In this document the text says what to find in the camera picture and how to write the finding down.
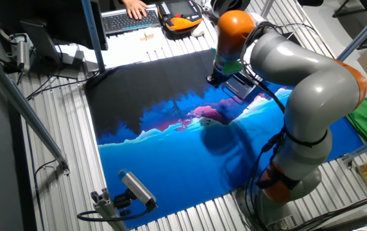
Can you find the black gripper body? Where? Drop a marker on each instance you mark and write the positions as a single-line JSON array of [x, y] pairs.
[[216, 78]]

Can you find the white plastic drawer cabinet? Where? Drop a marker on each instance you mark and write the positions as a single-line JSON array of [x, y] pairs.
[[239, 88]]

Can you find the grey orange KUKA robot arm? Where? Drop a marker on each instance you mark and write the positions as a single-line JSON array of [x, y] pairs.
[[315, 86]]

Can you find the person's right hand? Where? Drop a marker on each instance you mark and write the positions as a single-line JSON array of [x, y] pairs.
[[136, 8]]

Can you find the orange black teach pendant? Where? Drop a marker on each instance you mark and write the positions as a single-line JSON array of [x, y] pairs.
[[178, 14]]

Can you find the black round speaker object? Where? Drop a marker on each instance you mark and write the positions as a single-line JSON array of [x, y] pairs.
[[230, 4]]

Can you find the small pale wooden block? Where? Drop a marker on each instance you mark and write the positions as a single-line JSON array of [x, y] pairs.
[[142, 38]]

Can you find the grey metal pole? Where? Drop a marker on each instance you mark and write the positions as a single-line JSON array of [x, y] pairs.
[[267, 8]]

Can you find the black flat pad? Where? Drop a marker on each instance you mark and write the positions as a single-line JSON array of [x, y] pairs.
[[292, 37]]

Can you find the blue black printed mat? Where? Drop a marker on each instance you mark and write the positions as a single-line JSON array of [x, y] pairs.
[[170, 160]]

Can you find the black computer keyboard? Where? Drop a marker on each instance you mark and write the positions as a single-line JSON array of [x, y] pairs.
[[130, 20]]

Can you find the black computer monitor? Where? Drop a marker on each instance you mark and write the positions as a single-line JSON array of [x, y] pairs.
[[58, 19]]

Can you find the short aluminium profile piece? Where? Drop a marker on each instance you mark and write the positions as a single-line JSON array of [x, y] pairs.
[[105, 208]]

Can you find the dark metal bar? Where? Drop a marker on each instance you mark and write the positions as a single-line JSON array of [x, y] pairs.
[[356, 221]]

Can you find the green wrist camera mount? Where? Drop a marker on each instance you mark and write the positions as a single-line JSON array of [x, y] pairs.
[[231, 66]]

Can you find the blue metal post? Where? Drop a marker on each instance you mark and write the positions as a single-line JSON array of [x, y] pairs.
[[92, 32]]

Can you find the silver camera with blue cap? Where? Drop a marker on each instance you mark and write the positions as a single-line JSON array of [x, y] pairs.
[[137, 187]]

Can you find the aluminium frame beam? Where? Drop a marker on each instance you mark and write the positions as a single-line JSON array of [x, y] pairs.
[[363, 33], [366, 147], [26, 112]]

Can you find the black camera ball mount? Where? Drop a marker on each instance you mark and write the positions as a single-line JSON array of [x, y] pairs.
[[122, 202]]

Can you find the small silver camera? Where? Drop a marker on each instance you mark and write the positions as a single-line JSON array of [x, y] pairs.
[[22, 54]]

